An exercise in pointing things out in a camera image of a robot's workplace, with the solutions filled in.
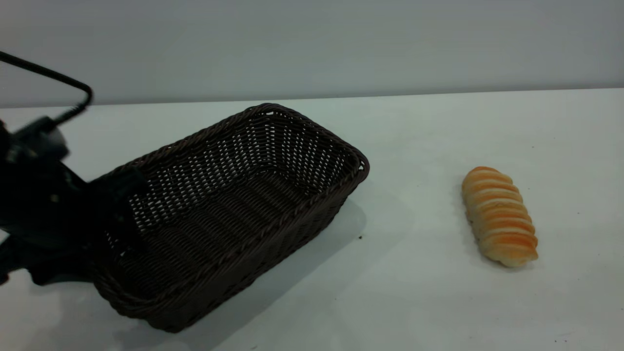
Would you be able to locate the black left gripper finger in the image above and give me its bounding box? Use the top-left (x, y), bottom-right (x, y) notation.
top-left (28, 263), bottom-right (98, 286)
top-left (89, 166), bottom-right (148, 200)

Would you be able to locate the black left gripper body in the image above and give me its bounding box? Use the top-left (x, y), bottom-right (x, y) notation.
top-left (0, 158), bottom-right (110, 273)

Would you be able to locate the dark brown woven basket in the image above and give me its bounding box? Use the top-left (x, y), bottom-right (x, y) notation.
top-left (90, 102), bottom-right (370, 333)

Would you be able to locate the orange striped bread roll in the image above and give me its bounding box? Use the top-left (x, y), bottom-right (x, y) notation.
top-left (461, 166), bottom-right (539, 268)

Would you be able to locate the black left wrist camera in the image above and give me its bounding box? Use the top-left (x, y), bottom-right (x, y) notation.
top-left (0, 116), bottom-right (70, 165)

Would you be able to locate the black thin cable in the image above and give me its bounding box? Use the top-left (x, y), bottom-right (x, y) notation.
top-left (0, 51), bottom-right (94, 123)

